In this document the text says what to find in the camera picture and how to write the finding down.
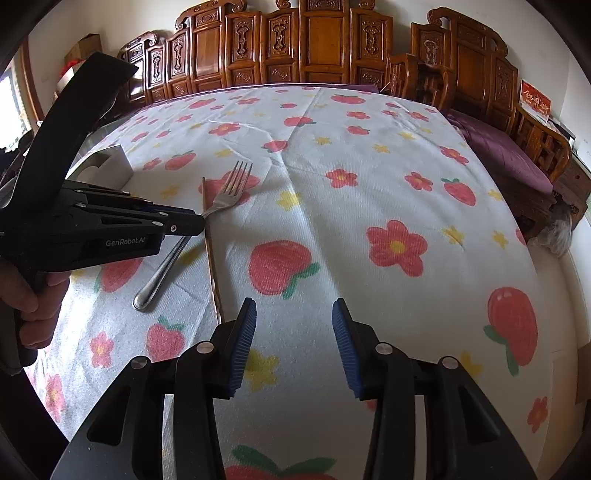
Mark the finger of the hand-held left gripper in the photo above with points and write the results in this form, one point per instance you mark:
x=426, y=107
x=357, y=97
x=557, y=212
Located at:
x=180, y=224
x=106, y=196

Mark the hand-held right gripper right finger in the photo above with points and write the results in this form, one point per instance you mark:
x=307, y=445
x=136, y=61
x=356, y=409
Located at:
x=344, y=350

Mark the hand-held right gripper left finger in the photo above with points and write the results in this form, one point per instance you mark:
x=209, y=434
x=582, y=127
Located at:
x=244, y=350

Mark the stainless steel tray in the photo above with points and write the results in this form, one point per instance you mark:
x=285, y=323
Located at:
x=113, y=168

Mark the dark brown chopstick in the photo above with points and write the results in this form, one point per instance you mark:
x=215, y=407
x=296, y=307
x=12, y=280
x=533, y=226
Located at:
x=212, y=263

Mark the metal fork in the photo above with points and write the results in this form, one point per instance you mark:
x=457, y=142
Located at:
x=228, y=194

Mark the person's left hand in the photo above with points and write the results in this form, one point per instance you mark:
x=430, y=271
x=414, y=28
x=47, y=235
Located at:
x=46, y=304

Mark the cardboard box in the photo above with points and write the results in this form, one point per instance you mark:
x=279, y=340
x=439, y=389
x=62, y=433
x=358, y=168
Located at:
x=85, y=48

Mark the strawberry print tablecloth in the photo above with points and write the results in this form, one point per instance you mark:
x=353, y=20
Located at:
x=351, y=221

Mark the carved wooden bench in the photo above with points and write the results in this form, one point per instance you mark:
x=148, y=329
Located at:
x=277, y=46

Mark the purple bench cushion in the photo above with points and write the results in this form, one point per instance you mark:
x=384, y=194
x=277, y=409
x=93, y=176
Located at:
x=369, y=86

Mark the clear plastic bag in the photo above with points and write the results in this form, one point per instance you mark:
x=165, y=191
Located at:
x=554, y=230

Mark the purple armchair cushion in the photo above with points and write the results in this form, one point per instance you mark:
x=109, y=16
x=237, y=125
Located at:
x=503, y=147

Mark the wooden side table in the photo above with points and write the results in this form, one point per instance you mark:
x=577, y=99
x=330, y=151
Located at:
x=575, y=184

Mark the stack of papers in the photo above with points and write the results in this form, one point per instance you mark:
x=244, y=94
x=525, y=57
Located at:
x=563, y=128

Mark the carved wooden armchair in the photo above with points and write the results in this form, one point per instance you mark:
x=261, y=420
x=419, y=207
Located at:
x=471, y=64

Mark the red desk calendar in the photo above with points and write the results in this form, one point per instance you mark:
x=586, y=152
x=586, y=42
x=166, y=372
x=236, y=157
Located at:
x=535, y=99

